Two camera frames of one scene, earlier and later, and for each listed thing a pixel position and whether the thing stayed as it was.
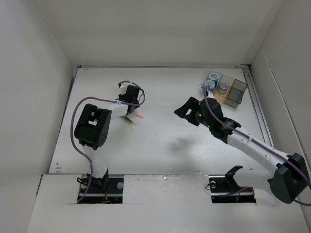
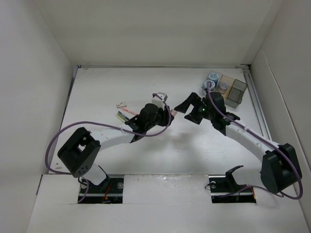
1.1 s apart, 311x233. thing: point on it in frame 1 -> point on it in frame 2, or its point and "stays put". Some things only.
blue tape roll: x=213 y=76 stays put
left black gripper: x=121 y=96 -> x=164 y=115
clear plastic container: x=212 y=81 stays put
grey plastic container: x=235 y=96 stays put
